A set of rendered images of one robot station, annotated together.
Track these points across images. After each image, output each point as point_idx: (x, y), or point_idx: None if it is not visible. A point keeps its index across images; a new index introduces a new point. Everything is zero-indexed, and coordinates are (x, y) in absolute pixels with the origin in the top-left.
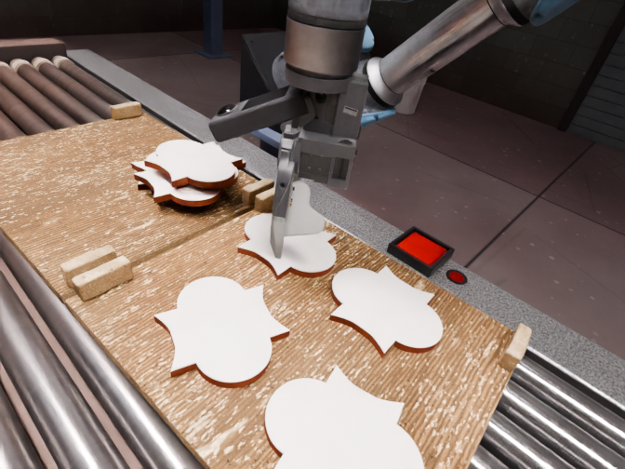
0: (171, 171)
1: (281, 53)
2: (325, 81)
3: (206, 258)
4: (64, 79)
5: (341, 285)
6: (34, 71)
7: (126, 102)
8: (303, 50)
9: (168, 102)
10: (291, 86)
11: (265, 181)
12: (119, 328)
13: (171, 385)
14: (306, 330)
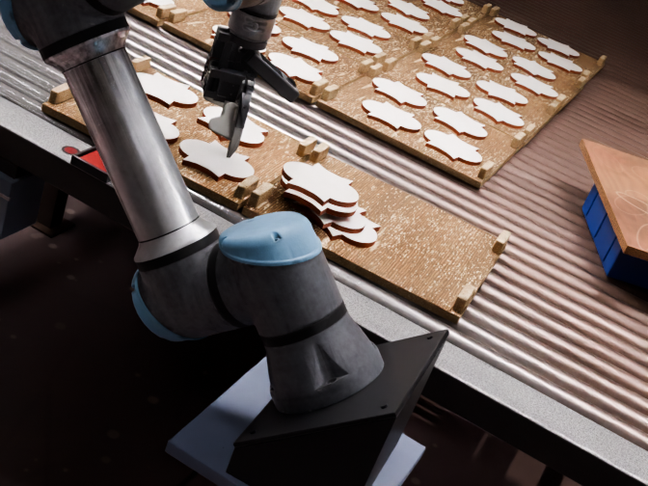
0: (325, 170)
1: (375, 346)
2: None
3: (264, 160)
4: (634, 409)
5: (173, 130)
6: None
7: (511, 360)
8: (257, 17)
9: (475, 377)
10: (260, 57)
11: (258, 190)
12: (280, 135)
13: None
14: (187, 123)
